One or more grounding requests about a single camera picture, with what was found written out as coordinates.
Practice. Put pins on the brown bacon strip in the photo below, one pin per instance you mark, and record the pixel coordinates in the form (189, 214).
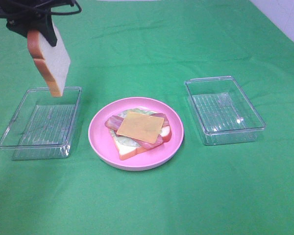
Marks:
(115, 121)

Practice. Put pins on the white bread slice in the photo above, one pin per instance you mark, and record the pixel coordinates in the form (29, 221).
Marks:
(126, 152)

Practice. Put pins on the green tablecloth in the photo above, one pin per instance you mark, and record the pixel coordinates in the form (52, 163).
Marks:
(149, 48)

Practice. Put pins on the bread slice tray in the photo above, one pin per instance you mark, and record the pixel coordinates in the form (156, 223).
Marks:
(52, 62)

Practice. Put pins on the green lettuce leaf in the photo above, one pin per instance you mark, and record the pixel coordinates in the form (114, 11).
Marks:
(126, 140)

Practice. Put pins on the clear right plastic tray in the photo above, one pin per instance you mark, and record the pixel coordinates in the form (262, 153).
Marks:
(222, 111)

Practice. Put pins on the clear plastic tray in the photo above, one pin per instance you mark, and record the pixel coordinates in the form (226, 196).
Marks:
(43, 126)
(222, 111)

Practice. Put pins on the clear left plastic tray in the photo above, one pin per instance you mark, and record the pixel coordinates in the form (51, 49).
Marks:
(43, 126)

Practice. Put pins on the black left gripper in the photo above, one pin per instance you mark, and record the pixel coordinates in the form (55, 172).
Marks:
(23, 15)

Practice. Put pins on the pink round plate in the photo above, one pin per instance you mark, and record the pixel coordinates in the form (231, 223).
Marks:
(103, 144)

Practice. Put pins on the yellow cheese slice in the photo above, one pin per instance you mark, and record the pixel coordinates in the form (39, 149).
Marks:
(141, 127)

